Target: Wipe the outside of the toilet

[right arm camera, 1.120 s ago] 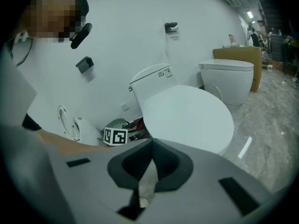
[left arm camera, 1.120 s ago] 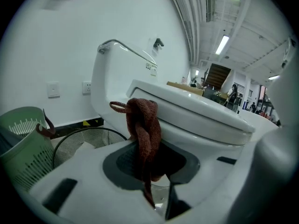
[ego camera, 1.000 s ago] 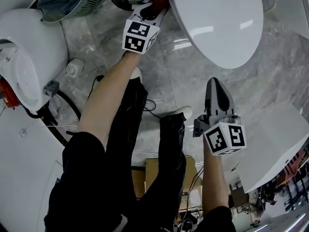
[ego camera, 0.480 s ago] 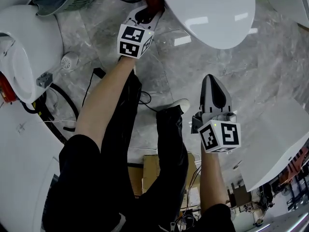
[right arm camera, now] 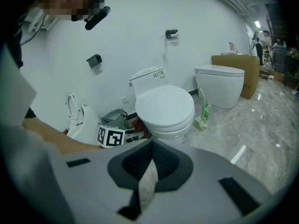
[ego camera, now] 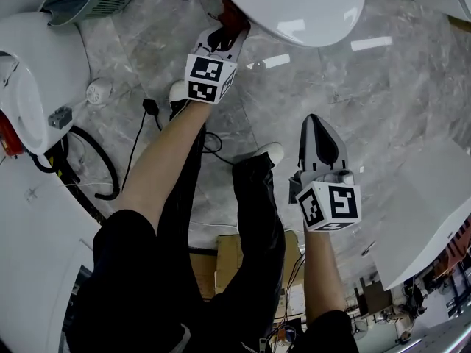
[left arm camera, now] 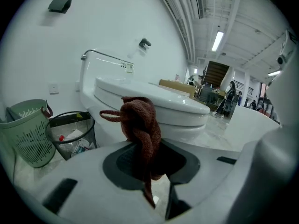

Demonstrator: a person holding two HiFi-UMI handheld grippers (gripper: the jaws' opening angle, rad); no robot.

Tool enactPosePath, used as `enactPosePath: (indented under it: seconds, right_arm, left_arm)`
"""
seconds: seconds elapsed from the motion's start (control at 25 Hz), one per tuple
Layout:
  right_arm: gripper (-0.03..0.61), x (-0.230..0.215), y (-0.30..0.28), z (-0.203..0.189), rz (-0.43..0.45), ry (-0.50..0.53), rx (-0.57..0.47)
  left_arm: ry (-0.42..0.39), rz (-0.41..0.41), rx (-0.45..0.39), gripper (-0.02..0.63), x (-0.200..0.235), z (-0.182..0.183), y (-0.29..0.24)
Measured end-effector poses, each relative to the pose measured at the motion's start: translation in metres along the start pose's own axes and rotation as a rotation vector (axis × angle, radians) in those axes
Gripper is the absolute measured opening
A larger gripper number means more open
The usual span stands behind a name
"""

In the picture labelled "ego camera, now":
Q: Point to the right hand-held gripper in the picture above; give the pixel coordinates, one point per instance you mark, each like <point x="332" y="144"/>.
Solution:
<point x="331" y="204"/>

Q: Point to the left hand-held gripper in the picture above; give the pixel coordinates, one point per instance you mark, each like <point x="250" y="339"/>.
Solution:
<point x="205" y="81"/>

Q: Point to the dark red wiping cloth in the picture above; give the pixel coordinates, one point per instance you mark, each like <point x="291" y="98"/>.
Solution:
<point x="232" y="18"/>

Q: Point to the person's left forearm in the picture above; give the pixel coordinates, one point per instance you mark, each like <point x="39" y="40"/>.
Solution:
<point x="165" y="160"/>

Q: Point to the person's right forearm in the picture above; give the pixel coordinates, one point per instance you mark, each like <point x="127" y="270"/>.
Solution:
<point x="324" y="270"/>

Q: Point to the person's right white shoe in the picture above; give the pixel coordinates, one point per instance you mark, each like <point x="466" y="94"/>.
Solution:
<point x="272" y="150"/>

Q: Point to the person's white shoe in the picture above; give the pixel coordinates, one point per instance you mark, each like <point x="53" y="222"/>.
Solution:
<point x="178" y="90"/>
<point x="272" y="150"/>

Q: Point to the person's left white shoe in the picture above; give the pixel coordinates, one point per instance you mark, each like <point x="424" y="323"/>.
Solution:
<point x="178" y="90"/>

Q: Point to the person's right leg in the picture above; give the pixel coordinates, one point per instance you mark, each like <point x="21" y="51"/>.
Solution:
<point x="257" y="215"/>

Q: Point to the white angled panel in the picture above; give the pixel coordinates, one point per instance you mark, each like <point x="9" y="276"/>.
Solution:
<point x="419" y="204"/>

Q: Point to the white round plug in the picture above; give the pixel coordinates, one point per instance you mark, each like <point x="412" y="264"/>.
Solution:
<point x="98" y="91"/>

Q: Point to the cardboard box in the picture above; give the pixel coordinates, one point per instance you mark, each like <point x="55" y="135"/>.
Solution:
<point x="228" y="263"/>

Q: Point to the orange striped object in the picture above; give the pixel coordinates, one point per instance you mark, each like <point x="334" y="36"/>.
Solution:
<point x="460" y="243"/>

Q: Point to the grey small box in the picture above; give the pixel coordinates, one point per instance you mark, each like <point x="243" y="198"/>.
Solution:
<point x="60" y="118"/>

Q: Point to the white rounded appliance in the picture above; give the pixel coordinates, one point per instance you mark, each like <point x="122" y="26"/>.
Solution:
<point x="40" y="75"/>

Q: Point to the red part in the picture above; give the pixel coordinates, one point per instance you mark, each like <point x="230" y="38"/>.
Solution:
<point x="8" y="134"/>

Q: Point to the person's black shirt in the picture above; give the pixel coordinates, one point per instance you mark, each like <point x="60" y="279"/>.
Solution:
<point x="129" y="289"/>

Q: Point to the white large panel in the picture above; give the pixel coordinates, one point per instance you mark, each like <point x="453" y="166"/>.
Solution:
<point x="33" y="256"/>

